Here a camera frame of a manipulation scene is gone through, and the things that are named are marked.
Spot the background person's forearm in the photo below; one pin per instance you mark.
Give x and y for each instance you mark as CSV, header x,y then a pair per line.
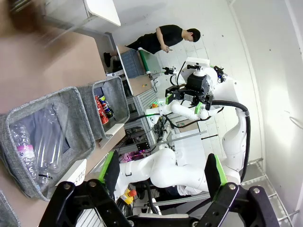
x,y
161,37

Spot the black camera with blue light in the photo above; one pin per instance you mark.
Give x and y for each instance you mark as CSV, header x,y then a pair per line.
x,y
220,73

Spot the black yellow Pepsi can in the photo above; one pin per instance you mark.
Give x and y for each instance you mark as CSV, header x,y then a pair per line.
x,y
105,105

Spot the person in black clothes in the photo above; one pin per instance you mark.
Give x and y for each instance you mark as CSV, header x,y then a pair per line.
x,y
165,35

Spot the grey-blue plastic crate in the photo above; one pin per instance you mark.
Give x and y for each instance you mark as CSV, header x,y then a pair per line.
x,y
129,64

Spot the small black camera on stand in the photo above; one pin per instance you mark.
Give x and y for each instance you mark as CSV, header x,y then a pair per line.
x,y
171,71

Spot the yellow red emergency stop button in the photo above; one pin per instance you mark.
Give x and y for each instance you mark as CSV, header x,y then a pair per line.
x,y
129,195

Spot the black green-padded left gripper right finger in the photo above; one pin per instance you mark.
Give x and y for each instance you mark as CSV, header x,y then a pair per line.
x,y
213,175

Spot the white table board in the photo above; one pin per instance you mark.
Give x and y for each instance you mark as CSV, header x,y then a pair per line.
x,y
104,10

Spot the grey fabric basket with window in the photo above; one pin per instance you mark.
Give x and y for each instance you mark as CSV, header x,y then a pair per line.
x,y
80,123

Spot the slim white background robot arm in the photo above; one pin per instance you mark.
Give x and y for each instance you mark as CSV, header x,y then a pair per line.
x,y
182,110

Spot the white label card PLASTIC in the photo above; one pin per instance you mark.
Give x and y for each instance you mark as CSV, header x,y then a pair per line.
x,y
78,173

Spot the grey fabric basket holding cans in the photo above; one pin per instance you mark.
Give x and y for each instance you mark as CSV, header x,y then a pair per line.
x,y
120,99

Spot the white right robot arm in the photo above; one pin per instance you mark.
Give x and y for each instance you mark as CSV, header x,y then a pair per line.
x,y
170,168

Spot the green conveyor belt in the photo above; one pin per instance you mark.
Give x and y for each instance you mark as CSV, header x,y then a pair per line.
x,y
148,60

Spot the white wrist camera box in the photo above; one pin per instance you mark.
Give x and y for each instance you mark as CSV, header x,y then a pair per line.
x,y
197,62

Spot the clear crushed plastic bottle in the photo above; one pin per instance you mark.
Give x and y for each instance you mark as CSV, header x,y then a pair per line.
x,y
55,132

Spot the red soda can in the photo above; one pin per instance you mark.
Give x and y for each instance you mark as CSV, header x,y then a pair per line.
x,y
103,118
97,104

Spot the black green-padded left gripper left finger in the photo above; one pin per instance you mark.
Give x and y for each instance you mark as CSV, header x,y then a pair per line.
x,y
112,170

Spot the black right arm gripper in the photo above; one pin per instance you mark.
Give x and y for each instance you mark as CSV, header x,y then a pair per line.
x,y
197,87

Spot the clear bottle with blue cap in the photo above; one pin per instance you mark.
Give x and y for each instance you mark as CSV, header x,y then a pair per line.
x,y
24,151

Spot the background person's hand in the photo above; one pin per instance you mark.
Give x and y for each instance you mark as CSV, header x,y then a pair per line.
x,y
167,49

